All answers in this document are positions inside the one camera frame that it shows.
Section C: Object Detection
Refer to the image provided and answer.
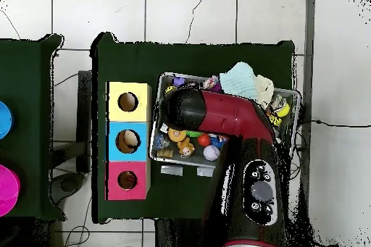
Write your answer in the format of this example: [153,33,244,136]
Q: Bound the blue bowl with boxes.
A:
[0,101,14,141]

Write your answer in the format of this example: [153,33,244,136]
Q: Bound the black cable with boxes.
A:
[298,118,371,129]

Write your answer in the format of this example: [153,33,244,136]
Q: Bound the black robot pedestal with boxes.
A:
[154,218,215,247]

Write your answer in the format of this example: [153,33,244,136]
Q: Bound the white baseball toy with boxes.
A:
[203,145,221,162]

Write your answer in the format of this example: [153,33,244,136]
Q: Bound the mint waffle cloth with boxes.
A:
[219,62,259,100]

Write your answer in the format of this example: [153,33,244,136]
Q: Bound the wooden three-hole box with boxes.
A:
[105,80,152,201]

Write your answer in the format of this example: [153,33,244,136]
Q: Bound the tan teddy plush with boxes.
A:
[176,137,196,158]

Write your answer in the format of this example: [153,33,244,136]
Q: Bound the grey tape strip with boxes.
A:
[196,167,216,177]
[160,164,184,177]

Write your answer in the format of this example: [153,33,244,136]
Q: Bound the yellow plastic block toy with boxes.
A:
[267,113,283,127]

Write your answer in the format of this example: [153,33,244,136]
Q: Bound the crumpled printed snack wrapper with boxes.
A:
[201,75,220,90]

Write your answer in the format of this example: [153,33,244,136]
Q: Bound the toy hamburger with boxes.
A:
[167,127,188,143]

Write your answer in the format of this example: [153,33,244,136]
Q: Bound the silver mesh bin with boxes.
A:
[148,72,301,170]

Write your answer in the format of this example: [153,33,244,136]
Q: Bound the cream waffle cloth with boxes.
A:
[254,74,275,108]

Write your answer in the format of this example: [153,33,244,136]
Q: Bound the dark green tablecloth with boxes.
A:
[91,31,296,225]

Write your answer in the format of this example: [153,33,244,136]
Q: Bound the small red ball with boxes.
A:
[197,133,212,147]

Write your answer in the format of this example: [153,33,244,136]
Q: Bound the plain yellow ball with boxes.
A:
[275,102,291,118]

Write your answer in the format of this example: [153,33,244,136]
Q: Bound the magenta bowl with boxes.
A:
[0,164,21,218]

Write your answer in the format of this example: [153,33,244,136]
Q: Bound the green cloth side table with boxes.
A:
[0,33,66,221]

